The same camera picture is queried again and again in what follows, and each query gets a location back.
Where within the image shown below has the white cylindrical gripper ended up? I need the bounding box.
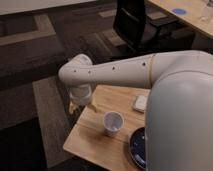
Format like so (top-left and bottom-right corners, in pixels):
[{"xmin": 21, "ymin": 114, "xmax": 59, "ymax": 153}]
[{"xmin": 69, "ymin": 84, "xmax": 97, "ymax": 114}]

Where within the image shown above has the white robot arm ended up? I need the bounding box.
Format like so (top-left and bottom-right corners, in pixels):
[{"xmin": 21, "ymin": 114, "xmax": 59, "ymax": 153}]
[{"xmin": 58, "ymin": 50, "xmax": 213, "ymax": 171}]

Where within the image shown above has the white eraser block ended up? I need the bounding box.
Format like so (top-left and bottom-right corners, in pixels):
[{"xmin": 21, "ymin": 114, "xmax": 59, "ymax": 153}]
[{"xmin": 133, "ymin": 95, "xmax": 147, "ymax": 112}]

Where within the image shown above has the white paper cup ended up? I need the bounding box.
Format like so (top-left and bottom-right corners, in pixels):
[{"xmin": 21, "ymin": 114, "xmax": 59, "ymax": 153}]
[{"xmin": 103, "ymin": 111, "xmax": 124, "ymax": 137}]

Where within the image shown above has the dark blue plate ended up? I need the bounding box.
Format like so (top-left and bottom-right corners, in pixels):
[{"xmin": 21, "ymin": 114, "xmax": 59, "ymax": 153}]
[{"xmin": 129, "ymin": 127, "xmax": 146, "ymax": 170}]

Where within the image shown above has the black office chair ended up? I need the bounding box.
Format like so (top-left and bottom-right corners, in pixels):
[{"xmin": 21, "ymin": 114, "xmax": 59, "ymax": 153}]
[{"xmin": 113, "ymin": 0, "xmax": 195, "ymax": 56}]

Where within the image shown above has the blue round coaster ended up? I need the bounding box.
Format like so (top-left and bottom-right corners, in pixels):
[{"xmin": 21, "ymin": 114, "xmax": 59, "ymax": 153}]
[{"xmin": 172, "ymin": 8, "xmax": 187, "ymax": 15}]

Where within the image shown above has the clear drinking glass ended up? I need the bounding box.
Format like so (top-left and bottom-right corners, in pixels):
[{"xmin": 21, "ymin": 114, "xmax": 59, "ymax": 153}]
[{"xmin": 200, "ymin": 6, "xmax": 213, "ymax": 22}]

